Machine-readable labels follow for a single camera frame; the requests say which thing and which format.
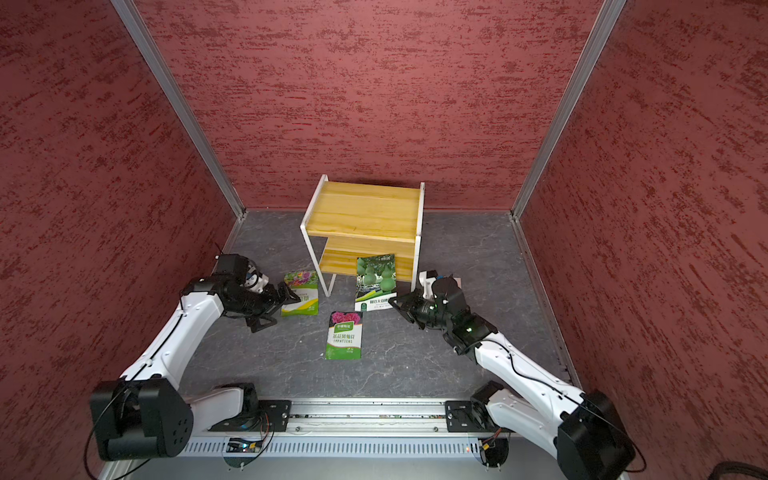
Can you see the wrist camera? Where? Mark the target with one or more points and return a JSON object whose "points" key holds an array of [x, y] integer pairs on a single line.
{"points": [[245, 271], [435, 286]]}

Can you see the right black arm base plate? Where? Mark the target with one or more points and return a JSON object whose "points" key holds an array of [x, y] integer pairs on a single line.
{"points": [[468, 416]]}

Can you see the green rose impatiens seed bag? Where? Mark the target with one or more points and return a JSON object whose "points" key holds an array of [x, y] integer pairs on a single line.
{"points": [[344, 339]]}

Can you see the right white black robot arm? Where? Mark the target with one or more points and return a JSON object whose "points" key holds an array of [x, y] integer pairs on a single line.
{"points": [[583, 432]]}

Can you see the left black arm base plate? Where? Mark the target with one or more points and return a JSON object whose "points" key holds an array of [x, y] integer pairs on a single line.
{"points": [[269, 416]]}

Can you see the white frame wooden shelf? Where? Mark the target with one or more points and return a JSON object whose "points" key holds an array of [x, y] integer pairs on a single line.
{"points": [[346, 221]]}

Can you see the green white zinnias seed bag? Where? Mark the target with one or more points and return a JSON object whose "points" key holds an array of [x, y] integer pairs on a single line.
{"points": [[305, 299]]}

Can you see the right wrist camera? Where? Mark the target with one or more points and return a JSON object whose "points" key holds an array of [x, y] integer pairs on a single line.
{"points": [[435, 286]]}

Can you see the aluminium corner post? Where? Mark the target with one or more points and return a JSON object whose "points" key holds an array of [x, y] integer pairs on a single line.
{"points": [[138, 31], [604, 24]]}

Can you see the dark green vegetable seed bag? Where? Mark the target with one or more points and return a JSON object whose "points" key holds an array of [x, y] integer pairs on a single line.
{"points": [[376, 283]]}

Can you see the left aluminium corner post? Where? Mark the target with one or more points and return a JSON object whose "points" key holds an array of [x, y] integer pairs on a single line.
{"points": [[138, 31]]}

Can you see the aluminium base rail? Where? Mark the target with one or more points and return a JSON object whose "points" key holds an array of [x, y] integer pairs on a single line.
{"points": [[396, 428]]}

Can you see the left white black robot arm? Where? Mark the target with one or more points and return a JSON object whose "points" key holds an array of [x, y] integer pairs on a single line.
{"points": [[142, 414]]}

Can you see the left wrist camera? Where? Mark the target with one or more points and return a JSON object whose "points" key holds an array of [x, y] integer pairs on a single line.
{"points": [[245, 271]]}

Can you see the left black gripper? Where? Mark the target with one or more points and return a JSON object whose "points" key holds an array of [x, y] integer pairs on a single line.
{"points": [[272, 301]]}

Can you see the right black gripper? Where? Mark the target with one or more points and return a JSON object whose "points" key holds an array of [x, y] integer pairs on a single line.
{"points": [[412, 301]]}

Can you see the right aluminium corner post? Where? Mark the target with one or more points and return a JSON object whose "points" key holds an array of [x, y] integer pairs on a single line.
{"points": [[604, 24]]}

